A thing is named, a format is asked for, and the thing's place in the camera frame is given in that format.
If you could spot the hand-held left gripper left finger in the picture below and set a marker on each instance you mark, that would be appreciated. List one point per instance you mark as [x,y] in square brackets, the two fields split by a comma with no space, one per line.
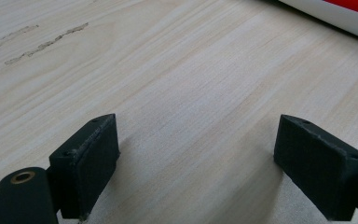
[87,168]

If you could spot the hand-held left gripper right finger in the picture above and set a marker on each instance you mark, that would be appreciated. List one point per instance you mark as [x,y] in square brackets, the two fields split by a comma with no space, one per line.
[317,168]

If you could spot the white and red box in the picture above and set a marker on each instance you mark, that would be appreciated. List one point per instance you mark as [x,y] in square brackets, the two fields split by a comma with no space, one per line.
[341,14]

